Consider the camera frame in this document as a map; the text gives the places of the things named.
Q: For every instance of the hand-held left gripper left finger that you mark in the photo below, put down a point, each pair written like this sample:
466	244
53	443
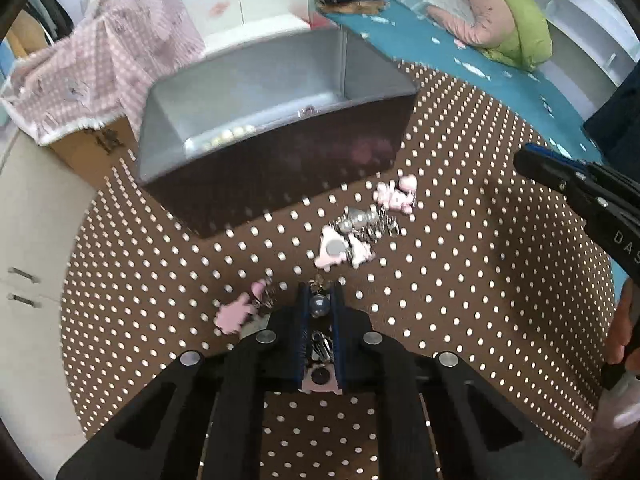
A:
301	340

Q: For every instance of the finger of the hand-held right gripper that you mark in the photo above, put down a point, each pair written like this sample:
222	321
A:
547	165

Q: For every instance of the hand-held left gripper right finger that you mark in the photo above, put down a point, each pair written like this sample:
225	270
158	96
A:
339	340

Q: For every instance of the pink hand-shaped charm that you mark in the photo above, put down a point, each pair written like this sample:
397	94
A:
232	314

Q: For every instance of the pink bear charm grey disc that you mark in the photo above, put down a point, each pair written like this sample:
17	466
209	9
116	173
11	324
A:
334	249

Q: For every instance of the silver bell keyring cluster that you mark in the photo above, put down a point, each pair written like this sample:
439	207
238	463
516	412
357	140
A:
362	221

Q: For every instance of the pink heart charm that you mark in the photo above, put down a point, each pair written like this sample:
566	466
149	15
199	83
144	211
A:
396	195

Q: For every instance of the dark storage box grey interior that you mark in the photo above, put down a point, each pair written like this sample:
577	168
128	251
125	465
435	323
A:
280	170

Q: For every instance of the person's right hand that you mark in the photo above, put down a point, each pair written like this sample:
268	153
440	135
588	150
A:
620	330

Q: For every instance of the dark hanging garment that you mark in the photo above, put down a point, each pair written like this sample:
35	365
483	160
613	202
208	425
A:
617	120

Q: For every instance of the brown polka dot tablecloth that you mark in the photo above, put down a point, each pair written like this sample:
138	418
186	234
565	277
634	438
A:
475	310

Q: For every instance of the green pillow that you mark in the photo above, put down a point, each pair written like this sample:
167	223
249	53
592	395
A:
530	25

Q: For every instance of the pink pillow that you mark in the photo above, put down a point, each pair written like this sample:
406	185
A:
487	5

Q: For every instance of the teal printed bed sheet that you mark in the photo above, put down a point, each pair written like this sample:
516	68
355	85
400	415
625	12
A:
425	45

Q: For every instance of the white pillow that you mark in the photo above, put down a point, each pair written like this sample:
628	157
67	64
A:
450	6

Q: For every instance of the folded tan cloth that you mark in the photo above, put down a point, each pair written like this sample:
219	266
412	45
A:
357	7

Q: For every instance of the red stool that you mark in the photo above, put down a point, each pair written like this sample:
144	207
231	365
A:
319	20

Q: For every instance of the white cabinet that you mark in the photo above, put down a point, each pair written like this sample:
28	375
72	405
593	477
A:
35	240

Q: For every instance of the cardboard box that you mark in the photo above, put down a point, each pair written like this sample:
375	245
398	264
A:
80	145

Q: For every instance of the white board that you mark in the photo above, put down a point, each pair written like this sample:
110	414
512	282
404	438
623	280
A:
255	35

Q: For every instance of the pink checkered cloth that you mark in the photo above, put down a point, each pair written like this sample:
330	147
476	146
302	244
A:
120	45

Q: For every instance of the white wall shelf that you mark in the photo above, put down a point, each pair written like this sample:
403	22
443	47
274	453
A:
590	25

